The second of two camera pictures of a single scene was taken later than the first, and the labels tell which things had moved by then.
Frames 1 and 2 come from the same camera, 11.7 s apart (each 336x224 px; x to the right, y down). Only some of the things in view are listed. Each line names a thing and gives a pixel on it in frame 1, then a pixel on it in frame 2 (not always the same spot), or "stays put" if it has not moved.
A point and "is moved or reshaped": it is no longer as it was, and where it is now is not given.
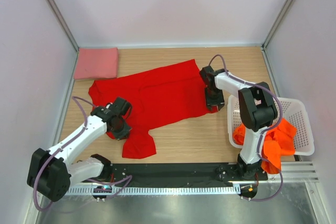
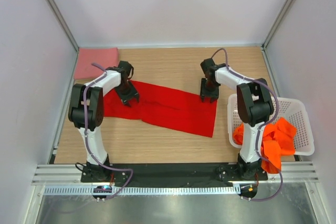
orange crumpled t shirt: (277, 141) stays put
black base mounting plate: (181, 174) stays put
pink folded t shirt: (96, 63) stays put
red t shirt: (157, 97) is moved or reshaped
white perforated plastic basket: (294, 111) stays put
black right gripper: (220, 102) -> (202, 89)
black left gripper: (124, 133) -> (134, 92)
